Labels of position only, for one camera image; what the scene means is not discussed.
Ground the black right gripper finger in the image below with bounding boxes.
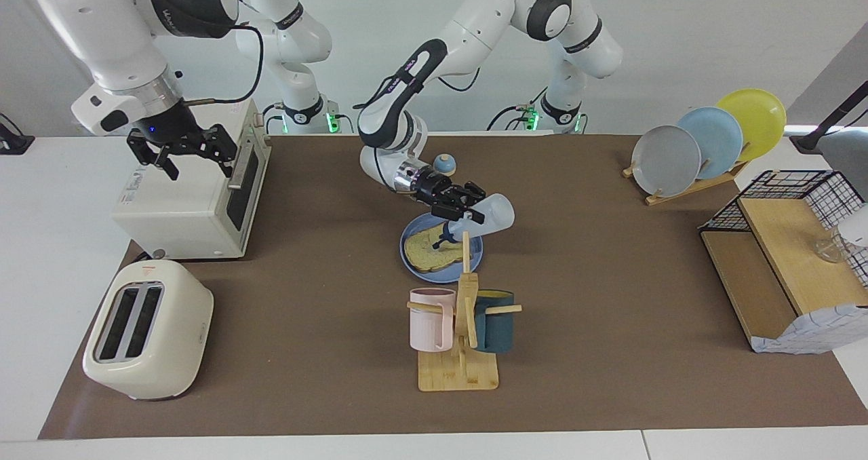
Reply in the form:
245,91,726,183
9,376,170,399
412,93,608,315
202,124,239,178
127,133,179,181

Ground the translucent squeeze bottle blue cap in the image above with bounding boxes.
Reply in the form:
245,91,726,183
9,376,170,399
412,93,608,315
431,193,516,250

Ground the toasted bread slice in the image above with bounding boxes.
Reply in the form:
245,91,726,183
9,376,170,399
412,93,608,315
403,223,465,273

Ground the blue round plate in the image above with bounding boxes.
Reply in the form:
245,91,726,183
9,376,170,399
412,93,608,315
399,211,484,283

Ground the grey plate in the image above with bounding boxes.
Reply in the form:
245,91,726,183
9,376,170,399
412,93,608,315
631,125,702,197

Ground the wooden plate rack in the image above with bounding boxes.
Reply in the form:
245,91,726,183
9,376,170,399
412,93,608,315
623,158,751,207

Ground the light blue plate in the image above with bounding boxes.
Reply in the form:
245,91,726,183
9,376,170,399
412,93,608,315
676,107,744,180

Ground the yellow plate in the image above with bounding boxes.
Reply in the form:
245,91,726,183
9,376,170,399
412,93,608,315
716,88,787,163

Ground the white toaster oven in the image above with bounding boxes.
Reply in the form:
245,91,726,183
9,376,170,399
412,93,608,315
112,97,272,261

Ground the pink mug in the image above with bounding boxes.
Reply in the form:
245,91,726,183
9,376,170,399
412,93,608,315
409,288,456,352

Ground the dark teal mug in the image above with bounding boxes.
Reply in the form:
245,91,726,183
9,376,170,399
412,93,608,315
473,290,515,353

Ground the small black clamp device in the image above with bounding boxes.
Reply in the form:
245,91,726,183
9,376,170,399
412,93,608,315
0,113,35,155

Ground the wooden mug tree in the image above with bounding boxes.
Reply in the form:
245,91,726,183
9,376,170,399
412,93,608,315
407,231,523,392

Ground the brown table mat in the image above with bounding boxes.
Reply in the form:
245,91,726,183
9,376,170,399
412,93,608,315
39,133,868,440

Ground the cream two-slot toaster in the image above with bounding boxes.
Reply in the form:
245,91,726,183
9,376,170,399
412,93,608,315
83,259,215,401

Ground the wooden shelf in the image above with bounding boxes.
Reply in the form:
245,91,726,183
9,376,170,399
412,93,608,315
698,195,868,352

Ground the clear glass cup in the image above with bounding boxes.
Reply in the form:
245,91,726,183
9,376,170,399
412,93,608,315
814,235,850,264

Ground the white checked cloth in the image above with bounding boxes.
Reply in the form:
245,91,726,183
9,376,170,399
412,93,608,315
751,304,868,356

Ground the grey rounded object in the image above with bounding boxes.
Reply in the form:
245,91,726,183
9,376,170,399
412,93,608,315
817,126,868,189

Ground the white blurred object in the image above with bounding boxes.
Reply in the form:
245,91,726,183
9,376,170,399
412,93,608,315
837,204,868,247

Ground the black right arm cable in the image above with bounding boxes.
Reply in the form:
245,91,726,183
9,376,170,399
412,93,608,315
183,26,264,104

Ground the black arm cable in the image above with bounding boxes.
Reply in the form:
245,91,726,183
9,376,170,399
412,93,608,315
356,39,482,196
183,26,264,104

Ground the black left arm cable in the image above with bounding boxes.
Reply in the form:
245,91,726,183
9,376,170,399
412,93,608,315
356,39,482,196

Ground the black wire basket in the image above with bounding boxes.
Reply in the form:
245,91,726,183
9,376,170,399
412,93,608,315
698,170,868,291

